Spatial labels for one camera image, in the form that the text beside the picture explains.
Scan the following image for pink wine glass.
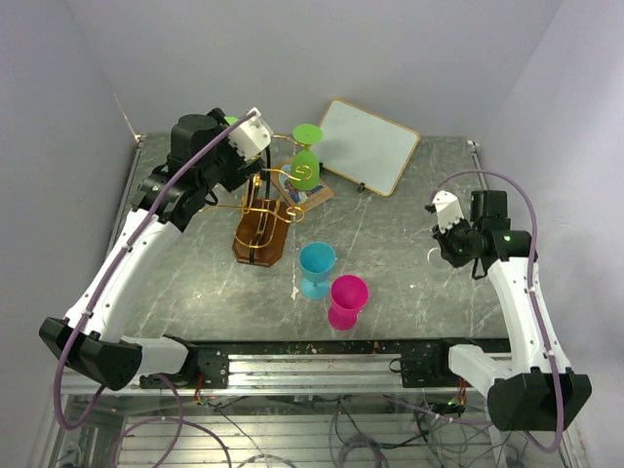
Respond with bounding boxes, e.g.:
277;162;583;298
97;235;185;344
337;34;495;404
328;275;370;331

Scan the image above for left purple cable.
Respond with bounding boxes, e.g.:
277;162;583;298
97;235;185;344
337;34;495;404
52;109;259;468

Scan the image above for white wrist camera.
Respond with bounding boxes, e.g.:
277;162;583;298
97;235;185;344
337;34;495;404
227;107;274;160
425;190;465;233

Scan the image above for aluminium rail frame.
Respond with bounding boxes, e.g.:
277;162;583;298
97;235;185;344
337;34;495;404
48;335;581;468

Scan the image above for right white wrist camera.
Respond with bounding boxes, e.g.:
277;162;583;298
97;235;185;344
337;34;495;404
425;190;465;233

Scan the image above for clear wine glass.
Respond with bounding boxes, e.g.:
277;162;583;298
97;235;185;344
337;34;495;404
427;248;444;268

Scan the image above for blue wine glass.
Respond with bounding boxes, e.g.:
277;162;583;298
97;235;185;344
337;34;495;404
299;242;336;300

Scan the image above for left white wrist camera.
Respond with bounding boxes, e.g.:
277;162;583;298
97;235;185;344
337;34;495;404
227;107;274;160

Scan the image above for gold framed whiteboard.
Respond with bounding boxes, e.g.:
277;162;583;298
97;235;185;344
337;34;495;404
312;98;420;197

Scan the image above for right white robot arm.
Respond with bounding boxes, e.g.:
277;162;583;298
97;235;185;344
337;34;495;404
426;190;592;432

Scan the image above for gold wine glass rack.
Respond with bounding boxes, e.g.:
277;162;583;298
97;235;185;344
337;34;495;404
199;132;321;268

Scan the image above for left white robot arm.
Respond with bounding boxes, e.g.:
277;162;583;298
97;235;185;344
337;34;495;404
39;108;273;391

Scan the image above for small illustrated book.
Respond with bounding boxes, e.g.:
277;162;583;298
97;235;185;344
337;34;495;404
271;164;334;212

